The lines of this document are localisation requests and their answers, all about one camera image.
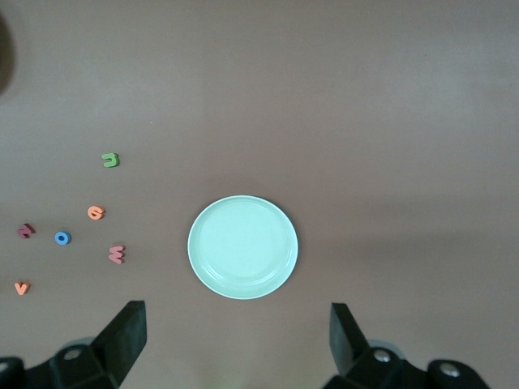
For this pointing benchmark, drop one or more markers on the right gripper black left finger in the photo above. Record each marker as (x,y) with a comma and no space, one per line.
(117,344)

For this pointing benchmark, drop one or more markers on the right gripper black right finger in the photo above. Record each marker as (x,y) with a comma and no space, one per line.
(348,348)

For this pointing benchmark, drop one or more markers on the pink letter w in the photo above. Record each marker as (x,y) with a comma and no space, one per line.
(117,253)

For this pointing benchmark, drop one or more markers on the orange letter e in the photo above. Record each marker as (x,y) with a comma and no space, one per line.
(97,218)

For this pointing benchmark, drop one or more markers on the green letter u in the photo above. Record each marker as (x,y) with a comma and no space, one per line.
(116,160)

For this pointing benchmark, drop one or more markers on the orange letter v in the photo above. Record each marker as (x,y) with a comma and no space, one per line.
(22,291)

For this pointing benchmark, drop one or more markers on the blue letter o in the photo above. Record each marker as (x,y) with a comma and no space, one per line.
(57,238)

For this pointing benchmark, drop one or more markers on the dark red letter t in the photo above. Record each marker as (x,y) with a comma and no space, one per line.
(25,231)

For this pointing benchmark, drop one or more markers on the green plate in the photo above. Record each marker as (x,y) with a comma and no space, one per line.
(242,247)

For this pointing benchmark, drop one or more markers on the brown table cover sheet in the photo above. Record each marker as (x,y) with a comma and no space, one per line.
(365,121)

